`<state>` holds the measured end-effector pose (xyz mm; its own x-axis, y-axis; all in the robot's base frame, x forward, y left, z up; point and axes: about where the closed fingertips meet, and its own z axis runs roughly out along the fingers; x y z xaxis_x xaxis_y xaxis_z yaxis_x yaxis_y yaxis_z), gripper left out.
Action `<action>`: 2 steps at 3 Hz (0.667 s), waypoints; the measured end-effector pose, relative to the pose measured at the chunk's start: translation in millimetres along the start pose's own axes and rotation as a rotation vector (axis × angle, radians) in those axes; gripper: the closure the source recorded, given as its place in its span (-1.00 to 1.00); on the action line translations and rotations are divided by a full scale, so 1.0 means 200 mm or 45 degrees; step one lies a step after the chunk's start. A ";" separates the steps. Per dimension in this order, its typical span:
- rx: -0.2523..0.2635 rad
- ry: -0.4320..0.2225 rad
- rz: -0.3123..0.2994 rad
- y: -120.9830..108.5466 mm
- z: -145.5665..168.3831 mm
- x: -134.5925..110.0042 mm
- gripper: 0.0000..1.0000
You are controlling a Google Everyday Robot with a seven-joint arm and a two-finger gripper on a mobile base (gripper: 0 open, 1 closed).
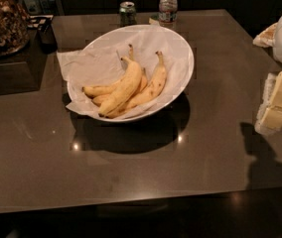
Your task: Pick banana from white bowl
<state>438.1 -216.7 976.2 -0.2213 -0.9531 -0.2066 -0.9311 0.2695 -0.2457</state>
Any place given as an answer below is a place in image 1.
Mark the black and white small box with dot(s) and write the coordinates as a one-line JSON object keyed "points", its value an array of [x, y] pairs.
{"points": [[36, 22]]}

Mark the clear plastic water bottle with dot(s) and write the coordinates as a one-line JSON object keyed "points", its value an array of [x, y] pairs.
{"points": [[167, 12]]}

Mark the dark box stand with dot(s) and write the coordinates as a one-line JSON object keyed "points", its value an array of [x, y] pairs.
{"points": [[23, 71]]}

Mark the white paper liner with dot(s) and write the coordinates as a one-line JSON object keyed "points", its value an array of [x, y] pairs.
{"points": [[94, 63]]}

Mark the middle hidden yellow banana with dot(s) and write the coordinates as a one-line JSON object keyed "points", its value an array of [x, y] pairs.
{"points": [[143, 82]]}

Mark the white bowl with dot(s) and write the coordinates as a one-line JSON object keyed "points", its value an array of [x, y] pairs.
{"points": [[177, 47]]}

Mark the green soda can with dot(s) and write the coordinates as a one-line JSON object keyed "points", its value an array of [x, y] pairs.
{"points": [[127, 13]]}

